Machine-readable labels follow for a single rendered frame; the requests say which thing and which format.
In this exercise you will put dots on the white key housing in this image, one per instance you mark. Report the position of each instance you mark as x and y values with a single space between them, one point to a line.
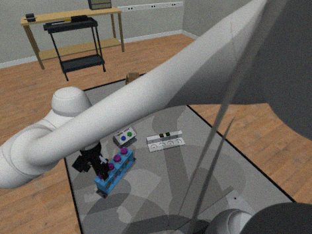
124 138

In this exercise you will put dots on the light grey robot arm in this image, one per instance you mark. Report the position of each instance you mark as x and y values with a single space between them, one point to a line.
261 53

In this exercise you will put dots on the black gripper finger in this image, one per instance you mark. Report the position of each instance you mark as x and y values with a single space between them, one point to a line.
94 167
102 165

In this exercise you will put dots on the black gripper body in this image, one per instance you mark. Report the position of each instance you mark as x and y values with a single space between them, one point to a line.
94 152

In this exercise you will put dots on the brown cardboard box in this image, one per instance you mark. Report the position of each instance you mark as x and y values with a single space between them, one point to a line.
132 76

